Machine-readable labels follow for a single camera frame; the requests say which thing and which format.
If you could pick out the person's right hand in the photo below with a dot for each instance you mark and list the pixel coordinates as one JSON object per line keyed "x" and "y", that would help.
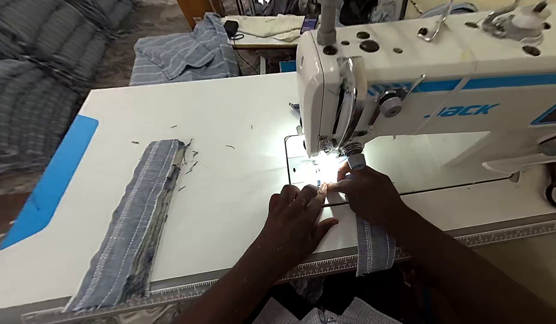
{"x": 375, "y": 193}

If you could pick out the person's left hand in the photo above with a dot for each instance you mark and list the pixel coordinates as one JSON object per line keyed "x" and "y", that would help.
{"x": 289, "y": 229}

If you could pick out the person's left middle finger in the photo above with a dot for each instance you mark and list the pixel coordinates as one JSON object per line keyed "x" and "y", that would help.
{"x": 306, "y": 195}

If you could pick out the person's right thumb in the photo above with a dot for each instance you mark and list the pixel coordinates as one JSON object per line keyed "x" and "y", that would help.
{"x": 339, "y": 186}

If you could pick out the person's left thumb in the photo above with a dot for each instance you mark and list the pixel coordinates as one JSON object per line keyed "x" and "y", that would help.
{"x": 325, "y": 227}

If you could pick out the person's left index finger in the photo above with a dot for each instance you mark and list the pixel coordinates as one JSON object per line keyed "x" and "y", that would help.
{"x": 317, "y": 198}

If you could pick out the person's left little finger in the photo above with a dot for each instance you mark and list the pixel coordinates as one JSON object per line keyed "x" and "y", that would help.
{"x": 274, "y": 203}

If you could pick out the person's left ring finger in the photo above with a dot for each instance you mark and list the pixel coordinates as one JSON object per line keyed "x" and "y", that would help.
{"x": 289, "y": 194}

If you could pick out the person's right index finger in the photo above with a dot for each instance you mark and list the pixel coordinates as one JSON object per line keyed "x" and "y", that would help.
{"x": 345, "y": 170}

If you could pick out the single stitched blue-grey strip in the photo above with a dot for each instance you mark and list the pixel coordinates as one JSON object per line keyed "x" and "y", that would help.
{"x": 372, "y": 247}

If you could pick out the person's right forearm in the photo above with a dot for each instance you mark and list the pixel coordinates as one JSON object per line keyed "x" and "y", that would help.
{"x": 467, "y": 270}

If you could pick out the person's left forearm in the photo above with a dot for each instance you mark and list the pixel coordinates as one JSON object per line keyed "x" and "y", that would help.
{"x": 246, "y": 283}

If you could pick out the long transparent ruler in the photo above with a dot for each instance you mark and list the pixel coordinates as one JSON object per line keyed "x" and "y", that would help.
{"x": 325, "y": 267}

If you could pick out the person's body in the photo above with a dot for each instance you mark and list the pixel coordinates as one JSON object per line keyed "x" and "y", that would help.
{"x": 332, "y": 310}

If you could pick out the scattered thread scraps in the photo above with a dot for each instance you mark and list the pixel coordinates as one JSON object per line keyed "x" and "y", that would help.
{"x": 192, "y": 167}

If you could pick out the white blue sewing machine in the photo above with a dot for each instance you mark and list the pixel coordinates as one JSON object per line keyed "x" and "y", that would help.
{"x": 413, "y": 58}

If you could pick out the stack of fabric strips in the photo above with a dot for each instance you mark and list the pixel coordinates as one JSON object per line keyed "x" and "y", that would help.
{"x": 134, "y": 220}

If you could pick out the dark smartphone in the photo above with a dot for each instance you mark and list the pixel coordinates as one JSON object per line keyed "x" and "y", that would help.
{"x": 308, "y": 24}

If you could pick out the small white table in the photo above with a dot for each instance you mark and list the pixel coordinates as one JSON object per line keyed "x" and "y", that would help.
{"x": 260, "y": 44}

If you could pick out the cream knitted cloth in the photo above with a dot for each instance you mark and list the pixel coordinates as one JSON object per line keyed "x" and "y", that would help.
{"x": 269, "y": 26}

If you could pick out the striped light blue cloth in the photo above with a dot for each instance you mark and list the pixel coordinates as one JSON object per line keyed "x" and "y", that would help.
{"x": 188, "y": 54}

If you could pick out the brown wooden furniture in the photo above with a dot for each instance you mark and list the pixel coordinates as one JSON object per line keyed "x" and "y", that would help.
{"x": 197, "y": 11}

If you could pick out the pile of grey fabric bundles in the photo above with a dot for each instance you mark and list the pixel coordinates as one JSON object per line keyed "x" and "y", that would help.
{"x": 26, "y": 90}

